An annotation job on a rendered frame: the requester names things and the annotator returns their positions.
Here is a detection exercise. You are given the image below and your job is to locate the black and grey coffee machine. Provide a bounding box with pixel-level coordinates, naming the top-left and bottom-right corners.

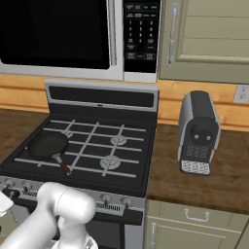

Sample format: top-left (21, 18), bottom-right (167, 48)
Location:
top-left (177, 89), bottom-right (223, 176)

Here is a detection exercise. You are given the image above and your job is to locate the black frying pan red handle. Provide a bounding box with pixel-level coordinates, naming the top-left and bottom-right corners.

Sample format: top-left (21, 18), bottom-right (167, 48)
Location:
top-left (26, 130), bottom-right (73, 177)

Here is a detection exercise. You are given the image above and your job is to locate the black oven door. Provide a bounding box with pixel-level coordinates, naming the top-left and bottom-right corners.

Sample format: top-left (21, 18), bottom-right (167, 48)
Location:
top-left (0, 196), bottom-right (144, 249)

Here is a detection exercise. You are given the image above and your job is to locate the silver microwave oven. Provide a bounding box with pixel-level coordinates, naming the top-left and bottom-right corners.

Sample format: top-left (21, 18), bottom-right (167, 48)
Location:
top-left (0, 0), bottom-right (162, 84)

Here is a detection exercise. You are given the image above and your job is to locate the black microwave door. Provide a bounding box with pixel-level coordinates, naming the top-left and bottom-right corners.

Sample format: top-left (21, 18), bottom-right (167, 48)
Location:
top-left (0, 0), bottom-right (125, 82)

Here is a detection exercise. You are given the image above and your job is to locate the beige drawer front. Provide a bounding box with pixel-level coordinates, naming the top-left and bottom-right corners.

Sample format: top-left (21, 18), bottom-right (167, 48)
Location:
top-left (146, 198), bottom-right (249, 233)

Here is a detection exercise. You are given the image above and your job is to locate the silver microwave door handle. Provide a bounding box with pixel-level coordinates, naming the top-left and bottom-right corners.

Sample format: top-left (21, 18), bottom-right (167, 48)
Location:
top-left (107, 0), bottom-right (118, 67)

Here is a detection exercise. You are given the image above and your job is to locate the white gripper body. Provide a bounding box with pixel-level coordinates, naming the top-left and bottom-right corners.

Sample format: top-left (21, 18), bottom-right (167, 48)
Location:
top-left (0, 190), bottom-right (16, 218)

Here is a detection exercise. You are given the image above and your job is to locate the white wall socket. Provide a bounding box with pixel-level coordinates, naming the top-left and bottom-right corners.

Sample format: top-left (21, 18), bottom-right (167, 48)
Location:
top-left (232, 84), bottom-right (249, 105)

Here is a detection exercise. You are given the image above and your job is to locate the silver stove knob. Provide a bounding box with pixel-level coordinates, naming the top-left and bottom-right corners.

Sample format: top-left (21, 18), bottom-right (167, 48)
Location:
top-left (99, 193), bottom-right (113, 206)
top-left (2, 178), bottom-right (17, 193)
top-left (21, 181), bottom-right (35, 195)
top-left (120, 196), bottom-right (134, 209)

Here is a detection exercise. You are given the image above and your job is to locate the silver cupboard door handle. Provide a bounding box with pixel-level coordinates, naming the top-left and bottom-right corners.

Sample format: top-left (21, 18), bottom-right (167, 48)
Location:
top-left (165, 2), bottom-right (180, 68)
top-left (149, 222), bottom-right (158, 249)

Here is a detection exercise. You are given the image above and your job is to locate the black and silver stove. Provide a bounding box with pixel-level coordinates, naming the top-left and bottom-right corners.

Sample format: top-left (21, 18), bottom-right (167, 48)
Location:
top-left (0, 79), bottom-right (160, 249)

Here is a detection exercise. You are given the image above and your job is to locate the silver drawer handle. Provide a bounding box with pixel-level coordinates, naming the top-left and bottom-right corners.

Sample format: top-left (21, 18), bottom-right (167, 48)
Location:
top-left (183, 207), bottom-right (210, 224)

